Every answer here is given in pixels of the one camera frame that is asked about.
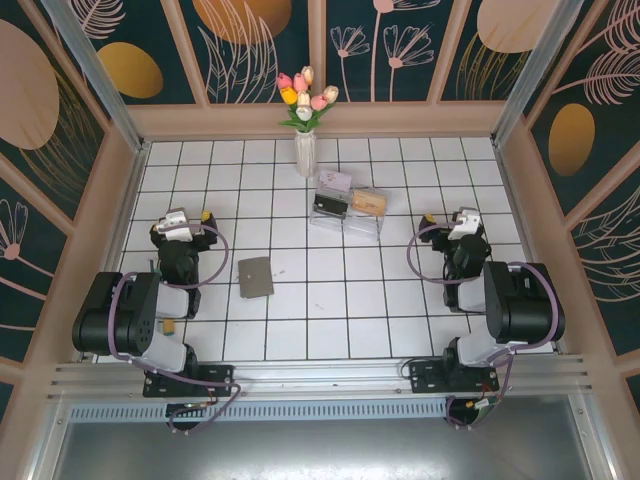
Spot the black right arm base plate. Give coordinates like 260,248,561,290
408,359,501,397

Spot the white ribbed vase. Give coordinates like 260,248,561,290
293,129,318,178

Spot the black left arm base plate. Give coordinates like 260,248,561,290
142,363,236,399

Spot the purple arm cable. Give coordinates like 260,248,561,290
107,223,242,435
407,223,566,431

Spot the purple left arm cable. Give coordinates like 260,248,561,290
107,223,242,435

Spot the tulip bouquet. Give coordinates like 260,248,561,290
276,65,341,136

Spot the orange patterned card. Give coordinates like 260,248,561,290
351,189,388,216

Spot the aluminium mounting rail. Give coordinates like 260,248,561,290
47,354,597,402

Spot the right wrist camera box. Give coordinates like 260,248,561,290
447,209,484,242

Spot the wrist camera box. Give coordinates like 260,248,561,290
158,209,202,242
447,209,484,242

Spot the clear acrylic card organizer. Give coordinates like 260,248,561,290
308,169,391,243

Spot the slotted grey cable duct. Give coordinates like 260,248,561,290
68,402,454,422

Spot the grey card holder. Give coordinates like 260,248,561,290
237,256,277,301

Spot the green circuit board with wires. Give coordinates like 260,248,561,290
462,384,503,417

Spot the black card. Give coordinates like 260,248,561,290
312,193,349,218

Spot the aluminium frame post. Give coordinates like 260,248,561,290
39,0,147,152
491,0,576,147

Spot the teal tool with wooden handle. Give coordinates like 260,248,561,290
147,258,176,335

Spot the steel sheet panel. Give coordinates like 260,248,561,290
29,394,621,480

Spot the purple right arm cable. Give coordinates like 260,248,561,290
407,223,566,431

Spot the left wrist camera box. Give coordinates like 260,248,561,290
158,209,202,242

